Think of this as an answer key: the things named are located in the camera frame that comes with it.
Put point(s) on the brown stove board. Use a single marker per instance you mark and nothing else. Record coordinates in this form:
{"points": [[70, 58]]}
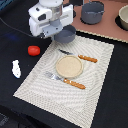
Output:
{"points": [[106, 27]]}

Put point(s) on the knife with wooden handle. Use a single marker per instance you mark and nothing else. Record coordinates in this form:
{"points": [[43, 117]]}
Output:
{"points": [[80, 56]]}

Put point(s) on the beige bowl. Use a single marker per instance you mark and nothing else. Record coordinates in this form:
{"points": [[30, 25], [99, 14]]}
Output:
{"points": [[123, 14]]}

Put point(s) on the fork with wooden handle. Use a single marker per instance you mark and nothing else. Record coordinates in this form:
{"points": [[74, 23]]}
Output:
{"points": [[67, 81]]}

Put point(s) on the round beige plate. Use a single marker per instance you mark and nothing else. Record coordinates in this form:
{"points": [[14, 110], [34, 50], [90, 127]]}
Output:
{"points": [[69, 66]]}

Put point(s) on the black burner at top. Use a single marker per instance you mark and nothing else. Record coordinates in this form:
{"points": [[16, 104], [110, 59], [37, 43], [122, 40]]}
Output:
{"points": [[76, 2]]}

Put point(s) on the grey pot with handles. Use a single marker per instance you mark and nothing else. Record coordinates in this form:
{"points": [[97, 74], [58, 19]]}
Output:
{"points": [[92, 12]]}

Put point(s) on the white fish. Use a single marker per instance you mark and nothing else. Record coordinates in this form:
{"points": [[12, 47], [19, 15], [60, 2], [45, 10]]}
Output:
{"points": [[16, 69]]}

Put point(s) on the red sausage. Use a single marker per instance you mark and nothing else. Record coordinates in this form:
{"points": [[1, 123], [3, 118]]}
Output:
{"points": [[33, 50]]}

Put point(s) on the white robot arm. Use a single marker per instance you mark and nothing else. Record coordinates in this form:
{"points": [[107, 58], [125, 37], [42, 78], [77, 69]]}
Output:
{"points": [[50, 4]]}

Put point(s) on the grey frying pan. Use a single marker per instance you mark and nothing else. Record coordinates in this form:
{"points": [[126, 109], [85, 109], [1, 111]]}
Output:
{"points": [[66, 35]]}

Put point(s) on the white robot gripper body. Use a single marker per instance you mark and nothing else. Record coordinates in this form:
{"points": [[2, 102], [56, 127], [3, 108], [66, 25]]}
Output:
{"points": [[47, 22]]}

